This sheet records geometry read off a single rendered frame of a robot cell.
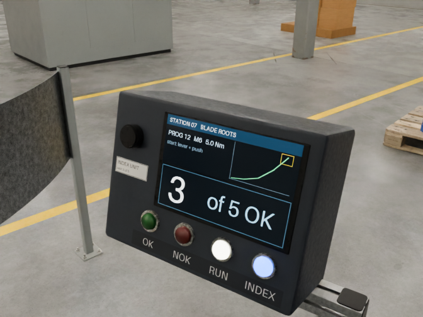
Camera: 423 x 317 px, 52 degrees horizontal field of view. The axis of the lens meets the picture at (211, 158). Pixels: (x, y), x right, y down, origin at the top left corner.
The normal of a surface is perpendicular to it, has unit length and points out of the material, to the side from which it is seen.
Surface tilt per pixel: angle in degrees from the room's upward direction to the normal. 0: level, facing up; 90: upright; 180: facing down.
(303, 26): 90
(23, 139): 90
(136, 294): 0
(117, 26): 90
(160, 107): 75
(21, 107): 90
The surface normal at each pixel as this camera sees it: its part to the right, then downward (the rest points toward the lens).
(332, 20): -0.74, 0.29
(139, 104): -0.52, 0.11
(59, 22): 0.66, 0.33
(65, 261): 0.00, -0.90
